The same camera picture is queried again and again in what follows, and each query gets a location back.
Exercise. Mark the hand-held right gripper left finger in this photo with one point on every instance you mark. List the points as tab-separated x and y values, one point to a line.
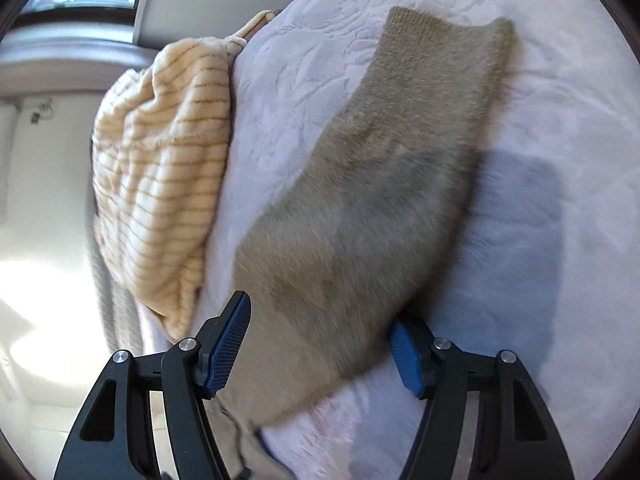
227	350

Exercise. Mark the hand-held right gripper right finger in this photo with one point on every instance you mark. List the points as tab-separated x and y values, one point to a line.
404	360

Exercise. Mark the olive fuzzy sock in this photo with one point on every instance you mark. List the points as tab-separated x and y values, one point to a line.
380	185

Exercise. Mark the grey quilted bed cover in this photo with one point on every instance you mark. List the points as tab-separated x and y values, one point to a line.
120	300

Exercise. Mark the cream striped fleece garment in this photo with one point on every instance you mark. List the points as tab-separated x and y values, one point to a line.
160	170

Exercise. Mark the lavender embossed bed blanket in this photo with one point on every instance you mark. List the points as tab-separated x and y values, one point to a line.
550	110

